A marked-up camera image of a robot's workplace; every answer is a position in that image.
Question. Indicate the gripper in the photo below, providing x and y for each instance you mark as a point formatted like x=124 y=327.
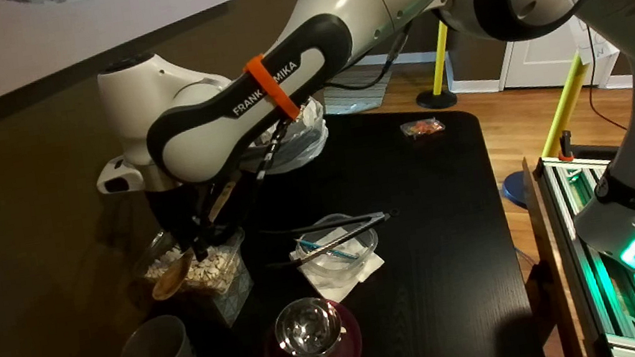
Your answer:
x=171 y=213

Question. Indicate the wooden cooking spoon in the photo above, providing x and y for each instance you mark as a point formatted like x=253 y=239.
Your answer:
x=172 y=279

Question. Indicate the clear lunchbox with white pieces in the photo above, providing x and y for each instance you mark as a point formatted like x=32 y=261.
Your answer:
x=215 y=275

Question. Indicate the blue thin stick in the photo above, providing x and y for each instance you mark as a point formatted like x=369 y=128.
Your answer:
x=328 y=251

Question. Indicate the silver metal bowl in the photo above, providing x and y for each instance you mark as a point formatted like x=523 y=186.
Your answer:
x=308 y=328

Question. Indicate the clear plastic bowl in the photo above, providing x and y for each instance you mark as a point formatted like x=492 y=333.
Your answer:
x=346 y=262

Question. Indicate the white paper napkin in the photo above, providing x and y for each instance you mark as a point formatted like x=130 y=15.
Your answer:
x=334 y=289

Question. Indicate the black kitchen tongs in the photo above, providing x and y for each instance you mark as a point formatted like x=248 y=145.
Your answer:
x=355 y=222

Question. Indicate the dark red round plate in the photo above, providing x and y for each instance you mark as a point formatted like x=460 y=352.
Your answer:
x=349 y=350

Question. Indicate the grey floor mat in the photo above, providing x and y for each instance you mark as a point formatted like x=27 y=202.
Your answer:
x=352 y=94

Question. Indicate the small candy packet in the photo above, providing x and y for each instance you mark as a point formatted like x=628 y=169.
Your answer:
x=422 y=127

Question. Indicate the yellow pole with black base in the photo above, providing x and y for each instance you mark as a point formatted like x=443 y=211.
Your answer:
x=439 y=59

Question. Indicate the red and black clamp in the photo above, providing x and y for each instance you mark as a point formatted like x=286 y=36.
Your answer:
x=565 y=144

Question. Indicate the yellow pole with blue base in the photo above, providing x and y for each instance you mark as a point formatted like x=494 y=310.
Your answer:
x=562 y=107

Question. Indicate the white door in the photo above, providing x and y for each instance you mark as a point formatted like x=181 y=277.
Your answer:
x=546 y=62

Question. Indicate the white wall board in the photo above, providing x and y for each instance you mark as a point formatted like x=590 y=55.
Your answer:
x=20 y=40

